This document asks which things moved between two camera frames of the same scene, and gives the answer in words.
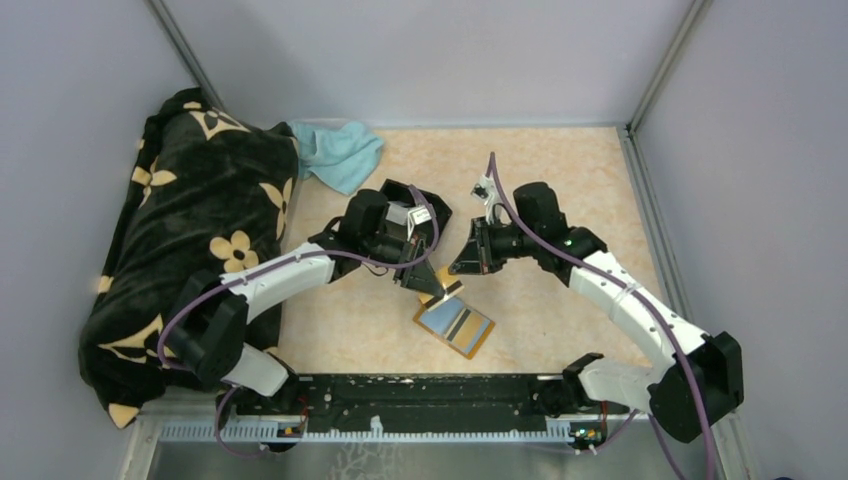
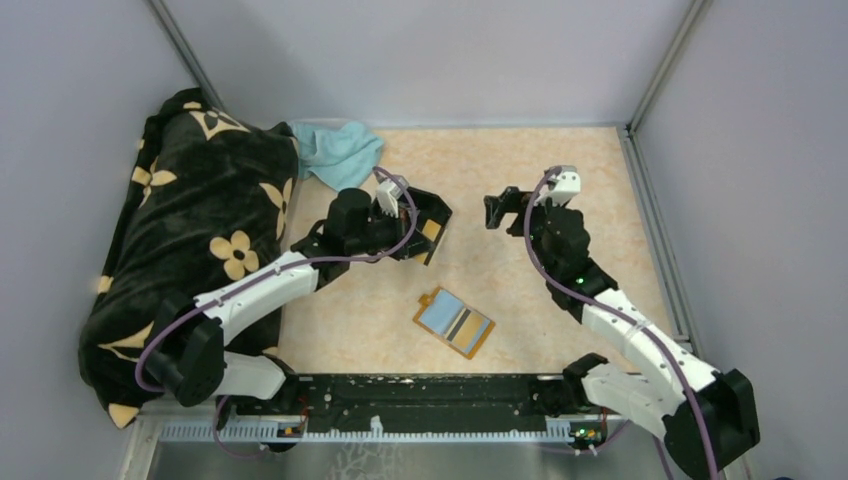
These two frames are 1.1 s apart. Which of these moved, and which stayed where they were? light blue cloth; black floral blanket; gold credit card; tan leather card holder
Moved: gold credit card
Stayed: black floral blanket; light blue cloth; tan leather card holder
